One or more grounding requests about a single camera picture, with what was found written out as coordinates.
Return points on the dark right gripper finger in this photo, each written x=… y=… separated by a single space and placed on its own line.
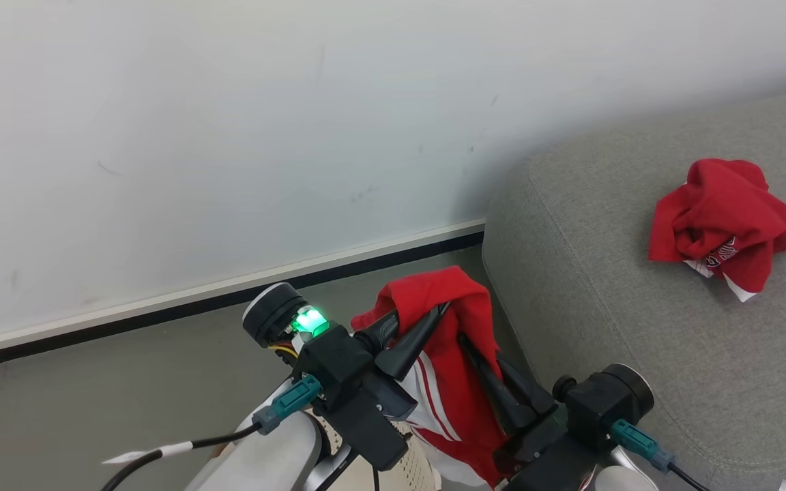
x=526 y=389
x=499 y=395

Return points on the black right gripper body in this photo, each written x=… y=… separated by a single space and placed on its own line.
x=543 y=457

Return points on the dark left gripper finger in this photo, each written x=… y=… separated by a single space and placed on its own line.
x=379 y=333
x=406 y=351

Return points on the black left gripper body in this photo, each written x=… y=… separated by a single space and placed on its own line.
x=335 y=358

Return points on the red garment with white stripes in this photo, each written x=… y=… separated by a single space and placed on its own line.
x=447 y=290

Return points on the red garment with white trim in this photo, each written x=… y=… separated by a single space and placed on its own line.
x=720 y=204

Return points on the grey fabric sofa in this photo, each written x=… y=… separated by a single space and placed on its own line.
x=604 y=307

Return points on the cream perforated laundry basket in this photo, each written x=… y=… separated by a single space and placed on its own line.
x=415 y=472

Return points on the white and black baseboard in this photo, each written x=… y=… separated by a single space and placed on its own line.
x=229 y=293

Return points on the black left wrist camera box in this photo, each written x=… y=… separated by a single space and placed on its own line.
x=372 y=436

